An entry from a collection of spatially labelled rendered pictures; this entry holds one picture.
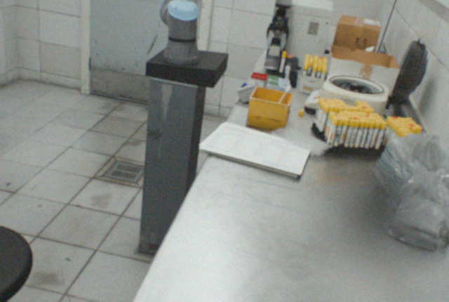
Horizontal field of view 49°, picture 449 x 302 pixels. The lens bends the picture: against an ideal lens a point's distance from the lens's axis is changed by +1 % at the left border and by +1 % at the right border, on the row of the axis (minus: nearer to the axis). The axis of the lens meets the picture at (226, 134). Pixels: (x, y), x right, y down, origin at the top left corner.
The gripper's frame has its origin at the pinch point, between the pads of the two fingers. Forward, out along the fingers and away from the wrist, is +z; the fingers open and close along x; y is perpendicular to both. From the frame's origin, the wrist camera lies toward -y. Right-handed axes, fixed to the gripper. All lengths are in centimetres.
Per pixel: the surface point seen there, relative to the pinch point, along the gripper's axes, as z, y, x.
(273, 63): 4.9, -7.9, -1.2
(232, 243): 10, -139, -6
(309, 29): -9.8, 9.3, -14.0
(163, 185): 58, -44, 36
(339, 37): -1, 47, -31
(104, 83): 85, 135, 140
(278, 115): 4, -75, -9
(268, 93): 1, -62, -4
